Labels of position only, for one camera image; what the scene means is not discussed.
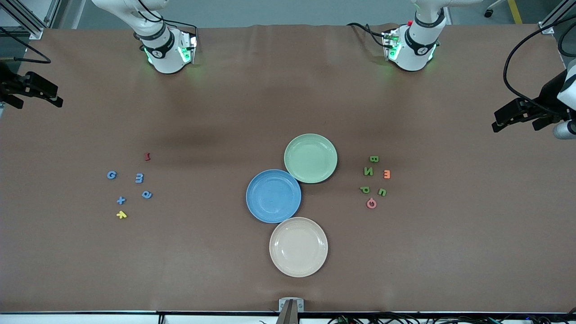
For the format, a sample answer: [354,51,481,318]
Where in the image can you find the office chair base leg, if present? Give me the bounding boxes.
[484,0,507,18]

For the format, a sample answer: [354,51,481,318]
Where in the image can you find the brown table cover mat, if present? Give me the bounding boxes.
[0,22,576,313]

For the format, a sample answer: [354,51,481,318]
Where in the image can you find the green plate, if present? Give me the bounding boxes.
[284,133,338,184]

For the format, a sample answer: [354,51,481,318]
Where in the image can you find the blue plate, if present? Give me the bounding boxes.
[246,169,302,224]

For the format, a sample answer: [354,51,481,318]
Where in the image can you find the beige plate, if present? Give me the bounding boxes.
[269,217,329,278]

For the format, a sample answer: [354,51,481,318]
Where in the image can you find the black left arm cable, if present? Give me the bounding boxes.
[503,16,576,111]

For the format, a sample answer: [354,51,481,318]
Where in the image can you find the aluminium frame extrusion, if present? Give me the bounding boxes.
[538,0,576,34]
[0,0,61,40]

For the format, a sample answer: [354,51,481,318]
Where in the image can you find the black right base cable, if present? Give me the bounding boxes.
[135,0,198,45]

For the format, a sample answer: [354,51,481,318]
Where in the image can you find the black base cable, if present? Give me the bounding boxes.
[346,22,393,49]
[135,0,198,45]

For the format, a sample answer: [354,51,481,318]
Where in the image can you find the black left base cable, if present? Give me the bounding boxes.
[346,22,393,49]

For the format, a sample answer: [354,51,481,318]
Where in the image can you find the white table edge rail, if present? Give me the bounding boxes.
[0,310,576,324]

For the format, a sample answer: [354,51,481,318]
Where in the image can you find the aluminium camera post bracket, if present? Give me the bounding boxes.
[278,298,305,324]

